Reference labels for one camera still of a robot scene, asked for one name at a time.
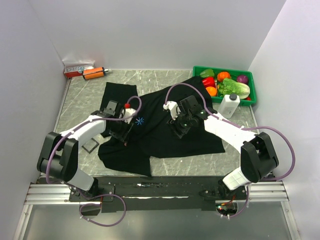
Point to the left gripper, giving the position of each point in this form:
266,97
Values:
122,135

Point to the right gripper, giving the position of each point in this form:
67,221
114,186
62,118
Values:
173,124

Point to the black garment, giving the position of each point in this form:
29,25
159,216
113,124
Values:
151,136

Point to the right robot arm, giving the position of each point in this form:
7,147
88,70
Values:
257,153

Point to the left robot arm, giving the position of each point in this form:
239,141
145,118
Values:
59,155

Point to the orange toy fruit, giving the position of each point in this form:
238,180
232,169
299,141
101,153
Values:
212,91

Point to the red toy pepper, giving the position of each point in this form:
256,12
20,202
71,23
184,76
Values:
209,82

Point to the white plastic bottle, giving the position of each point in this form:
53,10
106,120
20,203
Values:
228,105

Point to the green plastic crate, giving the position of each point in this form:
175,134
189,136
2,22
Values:
250,100

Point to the green toy pepper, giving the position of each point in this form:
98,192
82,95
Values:
207,73

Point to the toy lettuce cabbage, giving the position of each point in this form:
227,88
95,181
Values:
229,86

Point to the orange cylinder tool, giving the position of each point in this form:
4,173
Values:
95,73

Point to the orange toy pumpkin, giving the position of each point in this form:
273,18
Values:
223,75

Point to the purple toy onion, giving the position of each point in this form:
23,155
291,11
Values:
242,79

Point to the red white box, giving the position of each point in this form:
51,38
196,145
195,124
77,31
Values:
76,69

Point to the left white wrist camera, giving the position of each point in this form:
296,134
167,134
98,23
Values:
128,113

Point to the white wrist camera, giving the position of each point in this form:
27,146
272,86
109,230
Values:
173,109
128,113

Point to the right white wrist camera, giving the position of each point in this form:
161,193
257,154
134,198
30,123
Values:
173,109

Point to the black square frame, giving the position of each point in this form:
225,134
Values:
90,145

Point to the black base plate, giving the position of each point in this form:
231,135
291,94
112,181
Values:
141,193

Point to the aluminium rail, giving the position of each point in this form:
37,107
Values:
59,194

